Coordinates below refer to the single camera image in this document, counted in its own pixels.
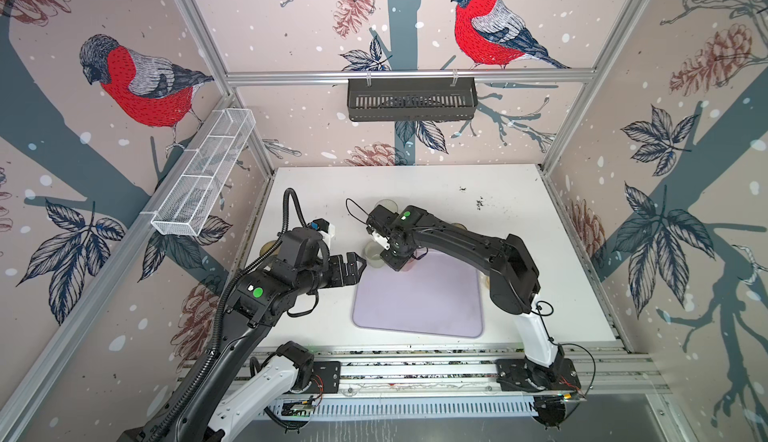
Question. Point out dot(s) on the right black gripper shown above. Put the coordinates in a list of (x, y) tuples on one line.
[(393, 261)]

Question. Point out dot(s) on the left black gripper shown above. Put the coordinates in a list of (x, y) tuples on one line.
[(341, 276)]

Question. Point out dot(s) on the pink faceted glass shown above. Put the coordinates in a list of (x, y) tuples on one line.
[(409, 265)]

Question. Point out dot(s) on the pale green short glass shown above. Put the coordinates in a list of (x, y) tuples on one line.
[(372, 253)]

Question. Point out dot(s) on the olive amber textured glass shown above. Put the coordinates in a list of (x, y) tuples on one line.
[(267, 246)]

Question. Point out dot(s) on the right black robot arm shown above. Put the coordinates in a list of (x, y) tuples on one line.
[(513, 276)]

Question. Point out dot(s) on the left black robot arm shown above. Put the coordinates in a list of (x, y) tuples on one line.
[(202, 408)]

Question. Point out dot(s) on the lavender plastic tray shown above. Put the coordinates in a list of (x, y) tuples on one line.
[(437, 295)]

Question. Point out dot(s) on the tall pale green glass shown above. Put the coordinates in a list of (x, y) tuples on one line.
[(389, 204)]

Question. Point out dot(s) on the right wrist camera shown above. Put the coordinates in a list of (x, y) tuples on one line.
[(380, 240)]

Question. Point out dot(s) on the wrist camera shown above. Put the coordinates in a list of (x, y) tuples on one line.
[(380, 240), (325, 228)]

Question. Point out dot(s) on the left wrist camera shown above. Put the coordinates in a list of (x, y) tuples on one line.
[(325, 228)]

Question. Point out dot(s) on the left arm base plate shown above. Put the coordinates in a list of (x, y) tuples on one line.
[(318, 378)]

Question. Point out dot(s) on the black hanging wire basket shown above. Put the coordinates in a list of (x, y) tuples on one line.
[(411, 99)]

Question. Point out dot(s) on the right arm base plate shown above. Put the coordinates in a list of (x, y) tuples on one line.
[(522, 375)]

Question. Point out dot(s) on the white mesh wall shelf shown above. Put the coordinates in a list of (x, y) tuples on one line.
[(192, 198)]

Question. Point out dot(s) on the aluminium front rail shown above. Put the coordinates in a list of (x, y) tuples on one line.
[(473, 371)]

